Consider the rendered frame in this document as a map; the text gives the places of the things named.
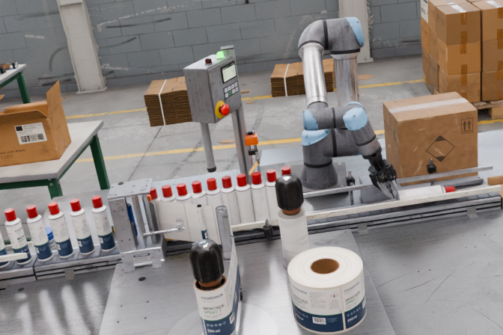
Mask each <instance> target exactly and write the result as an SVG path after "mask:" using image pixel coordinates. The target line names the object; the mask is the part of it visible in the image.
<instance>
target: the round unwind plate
mask: <svg viewBox="0 0 503 335"><path fill-rule="evenodd" d="M236 330H237V335H278V328H277V324H276V323H275V320H274V318H273V317H272V316H271V315H270V314H268V312H267V311H265V310H263V309H261V308H259V307H256V306H254V305H251V304H244V303H238V311H237V323H236ZM168 335H204V333H203V329H202V325H201V318H200V314H199V310H196V311H194V312H192V313H190V314H189V315H187V316H185V317H183V318H182V319H181V320H180V321H179V322H178V323H177V324H176V325H175V326H174V327H173V328H172V329H171V330H170V331H169V333H168Z"/></svg>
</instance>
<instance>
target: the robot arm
mask: <svg viewBox="0 0 503 335"><path fill-rule="evenodd" d="M363 46H364V38H363V33H362V27H361V25H360V22H359V20H358V19H357V18H355V17H347V18H346V17H345V18H340V19H326V20H318V21H316V22H313V23H311V24H310V25H309V26H308V27H307V28H306V29H305V30H304V31H303V33H302V35H301V37H300V39H299V45H298V51H299V56H300V58H301V59H302V67H303V74H304V81H305V95H306V102H307V110H304V111H303V112H302V116H303V125H304V129H305V130H304V131H303V132H302V154H303V162H304V166H303V169H302V175H301V182H302V185H303V186H304V187H306V188H310V189H324V188H330V187H332V186H333V185H335V184H337V182H338V174H337V172H336V170H335V167H334V165H333V163H332V158H335V157H344V156H359V155H362V157H363V159H368V161H369V162H370V164H371V165H369V168H368V171H370V174H369V175H368V176H369V177H370V178H371V182H372V183H373V185H374V186H376V187H377V188H378V189H379V190H380V191H381V192H382V193H384V194H385V195H386V196H388V197H390V198H393V199H394V198H396V195H397V192H398V190H397V182H396V179H397V173H396V170H395V169H394V168H393V166H392V164H389V162H388V160H387V159H383V158H382V154H381V152H382V147H381V146H380V143H379V141H378V140H379V137H377V136H376V134H375V132H374V130H373V128H372V126H371V123H370V121H369V119H368V116H367V114H366V110H365V109H364V107H363V106H362V105H361V104H360V101H359V79H358V67H357V55H358V54H359V53H360V47H361V48H362V47H363ZM324 50H325V51H326V50H330V55H331V56H332V57H333V58H334V59H335V76H336V87H337V97H338V107H333V108H329V106H328V99H327V93H326V83H325V76H324V70H323V59H322V55H323V53H324ZM386 182H388V183H389V186H390V188H391V192H390V191H389V189H388V187H387V186H386Z"/></svg>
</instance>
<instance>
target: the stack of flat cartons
mask: <svg viewBox="0 0 503 335"><path fill-rule="evenodd" d="M144 99H145V101H144V103H146V104H145V106H146V107H147V113H148V116H149V121H150V127H153V126H164V125H170V124H176V123H186V122H193V121H192V114H191V110H190V105H189V98H188V93H187V89H186V81H185V76H183V77H178V78H173V79H168V80H167V79H166V80H154V81H152V82H151V84H150V87H149V88H148V90H147V92H146V94H145V95H144Z"/></svg>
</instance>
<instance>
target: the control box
mask: <svg viewBox="0 0 503 335"><path fill-rule="evenodd" d="M207 58H211V59H212V62H213V64H212V65H208V66H206V65H205V58H204V59H202V60H200V61H198V62H196V63H194V64H191V65H189V66H187V67H185V68H183V72H184V76H185V81H186V89H187V93H188V98H189V105H190V110H191V114H192V121H193V122H196V123H214V124H215V123H217V122H219V121H220V120H221V119H223V118H225V117H227V116H225V115H222V113H220V112H219V107H220V106H222V105H224V104H227V105H228V106H229V108H230V112H229V114H231V113H233V112H234V111H236V110H237V109H239V108H240V107H242V102H241V96H240V91H239V92H237V93H235V94H234V95H232V96H230V97H228V98H227V99H225V95H224V90H223V88H224V87H227V86H228V85H230V84H232V83H234V82H235V81H238V76H237V77H235V78H233V79H231V80H230V81H228V82H226V83H224V84H223V81H222V72H221V67H223V66H224V65H226V64H229V63H230V62H232V61H234V62H235V67H236V61H235V57H233V55H227V56H225V58H224V59H220V60H218V59H217V55H210V56H208V57H207ZM236 73H237V67H236ZM229 114H228V115H229Z"/></svg>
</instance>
